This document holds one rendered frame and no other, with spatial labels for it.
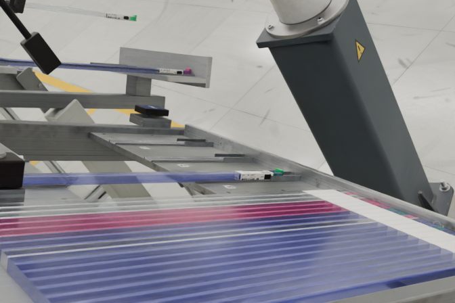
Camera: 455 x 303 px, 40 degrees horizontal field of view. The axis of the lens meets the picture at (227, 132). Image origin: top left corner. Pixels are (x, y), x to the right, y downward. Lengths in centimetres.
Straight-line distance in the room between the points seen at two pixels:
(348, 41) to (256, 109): 114
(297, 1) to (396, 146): 47
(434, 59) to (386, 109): 81
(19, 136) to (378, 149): 82
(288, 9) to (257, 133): 108
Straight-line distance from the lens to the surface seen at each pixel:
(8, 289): 47
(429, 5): 261
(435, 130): 202
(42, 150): 105
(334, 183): 89
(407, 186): 163
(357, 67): 139
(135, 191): 141
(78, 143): 107
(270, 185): 87
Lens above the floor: 133
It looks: 33 degrees down
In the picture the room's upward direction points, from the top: 32 degrees counter-clockwise
